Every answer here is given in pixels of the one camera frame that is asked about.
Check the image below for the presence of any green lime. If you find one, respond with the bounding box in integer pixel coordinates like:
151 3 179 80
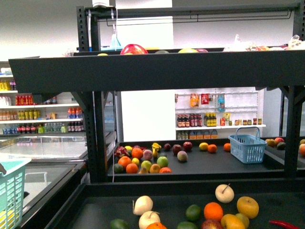
185 204 201 222

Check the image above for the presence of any light blue shopping basket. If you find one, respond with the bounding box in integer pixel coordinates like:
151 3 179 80
0 158 31 229

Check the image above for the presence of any yellow orange fruit middle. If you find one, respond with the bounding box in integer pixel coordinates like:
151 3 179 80
221 214 245 229

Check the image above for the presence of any small orange tangerine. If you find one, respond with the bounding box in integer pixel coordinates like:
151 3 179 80
203 202 224 221

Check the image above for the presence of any dark green avocado left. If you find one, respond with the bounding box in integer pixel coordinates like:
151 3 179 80
110 219 130 229

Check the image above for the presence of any large round orange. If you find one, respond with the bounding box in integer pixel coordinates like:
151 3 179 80
146 222 167 229

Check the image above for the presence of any green avocado middle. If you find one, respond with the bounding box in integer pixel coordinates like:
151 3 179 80
176 221 198 229

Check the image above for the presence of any golden yellow apple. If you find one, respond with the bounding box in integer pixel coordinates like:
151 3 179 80
236 196 259 219

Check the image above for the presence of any red chili pepper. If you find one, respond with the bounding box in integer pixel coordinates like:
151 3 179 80
269 220 300 229

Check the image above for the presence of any yellow lemon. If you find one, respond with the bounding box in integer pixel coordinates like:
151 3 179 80
0 210 16 229

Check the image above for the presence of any green kiwi upper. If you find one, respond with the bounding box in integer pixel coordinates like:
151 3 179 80
235 213 250 229

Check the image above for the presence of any red apple middle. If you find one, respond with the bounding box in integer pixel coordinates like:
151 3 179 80
201 219 223 229

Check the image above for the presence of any large red mango top shelf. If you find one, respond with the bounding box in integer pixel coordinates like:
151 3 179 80
120 44 148 55

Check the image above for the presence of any blue basket on far shelf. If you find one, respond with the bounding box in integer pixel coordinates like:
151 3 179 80
228 126 267 164

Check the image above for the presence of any white pear lower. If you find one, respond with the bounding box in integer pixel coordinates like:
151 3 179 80
139 211 161 229

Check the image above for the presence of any white round pear with stem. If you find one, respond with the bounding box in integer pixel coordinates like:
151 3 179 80
215 184 234 204

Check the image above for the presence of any black fruit display shelf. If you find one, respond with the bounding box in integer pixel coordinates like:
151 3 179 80
8 2 305 229

